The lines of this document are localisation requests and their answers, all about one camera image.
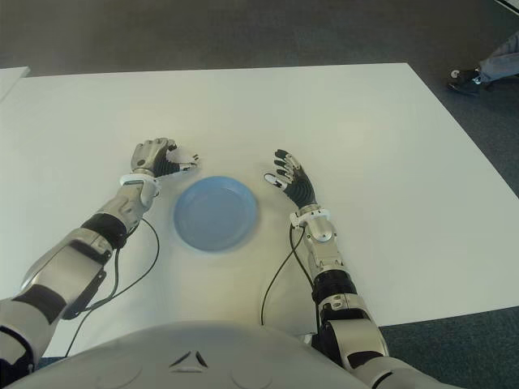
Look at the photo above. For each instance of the grey robot torso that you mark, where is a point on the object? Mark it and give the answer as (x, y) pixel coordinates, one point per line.
(190, 356)

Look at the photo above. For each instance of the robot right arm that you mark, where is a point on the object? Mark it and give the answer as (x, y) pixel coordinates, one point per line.
(336, 283)

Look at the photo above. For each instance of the white cube charger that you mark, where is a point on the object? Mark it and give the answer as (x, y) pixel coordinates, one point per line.
(184, 159)

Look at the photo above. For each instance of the white side table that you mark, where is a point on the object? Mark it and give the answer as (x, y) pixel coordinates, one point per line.
(10, 81)

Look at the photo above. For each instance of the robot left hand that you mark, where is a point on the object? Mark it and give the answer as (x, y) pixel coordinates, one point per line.
(150, 158)

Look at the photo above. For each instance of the person leg in jeans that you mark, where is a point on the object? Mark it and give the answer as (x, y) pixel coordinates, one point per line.
(500, 58)

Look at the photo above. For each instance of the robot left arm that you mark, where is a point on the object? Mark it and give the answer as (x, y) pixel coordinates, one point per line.
(81, 251)

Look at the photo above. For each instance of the black sneaker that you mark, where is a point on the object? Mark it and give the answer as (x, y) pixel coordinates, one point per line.
(464, 80)

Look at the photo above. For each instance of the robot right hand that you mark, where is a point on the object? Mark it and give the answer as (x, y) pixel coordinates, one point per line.
(300, 186)

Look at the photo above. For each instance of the blue plastic plate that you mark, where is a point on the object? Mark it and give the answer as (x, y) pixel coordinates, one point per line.
(215, 212)

